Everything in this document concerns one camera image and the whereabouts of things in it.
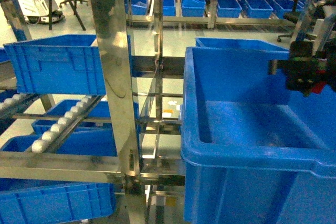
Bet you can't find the stainless steel rack post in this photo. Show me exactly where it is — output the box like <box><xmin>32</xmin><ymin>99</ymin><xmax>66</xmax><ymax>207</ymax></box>
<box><xmin>91</xmin><ymin>0</ymin><xmax>146</xmax><ymax>223</ymax></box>

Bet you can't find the large blue front bin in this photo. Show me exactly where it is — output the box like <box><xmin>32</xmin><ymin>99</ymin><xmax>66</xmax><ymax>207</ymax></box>
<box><xmin>181</xmin><ymin>47</ymin><xmax>335</xmax><ymax>223</ymax></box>

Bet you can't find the blue crate lower left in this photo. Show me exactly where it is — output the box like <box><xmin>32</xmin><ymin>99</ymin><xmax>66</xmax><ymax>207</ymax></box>
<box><xmin>1</xmin><ymin>178</ymin><xmax>116</xmax><ymax>223</ymax></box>

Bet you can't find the blue bin behind front bin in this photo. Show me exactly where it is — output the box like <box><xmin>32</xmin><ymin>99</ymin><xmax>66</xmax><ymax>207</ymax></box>
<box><xmin>195</xmin><ymin>37</ymin><xmax>288</xmax><ymax>51</ymax></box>

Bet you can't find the blue crate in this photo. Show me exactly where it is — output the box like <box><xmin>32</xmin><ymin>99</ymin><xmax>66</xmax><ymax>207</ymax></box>
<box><xmin>1</xmin><ymin>178</ymin><xmax>116</xmax><ymax>223</ymax></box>
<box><xmin>3</xmin><ymin>34</ymin><xmax>132</xmax><ymax>96</ymax></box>

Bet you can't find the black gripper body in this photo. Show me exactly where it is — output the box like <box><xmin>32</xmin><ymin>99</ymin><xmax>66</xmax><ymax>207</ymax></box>
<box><xmin>268</xmin><ymin>40</ymin><xmax>335</xmax><ymax>97</ymax></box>

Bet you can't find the blue crate upper left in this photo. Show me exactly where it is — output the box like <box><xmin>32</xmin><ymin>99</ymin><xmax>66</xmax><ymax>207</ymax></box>
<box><xmin>3</xmin><ymin>34</ymin><xmax>132</xmax><ymax>96</ymax></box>

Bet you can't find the white roller conveyor track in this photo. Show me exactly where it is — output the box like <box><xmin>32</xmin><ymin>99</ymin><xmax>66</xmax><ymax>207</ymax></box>
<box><xmin>31</xmin><ymin>95</ymin><xmax>94</xmax><ymax>153</ymax></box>

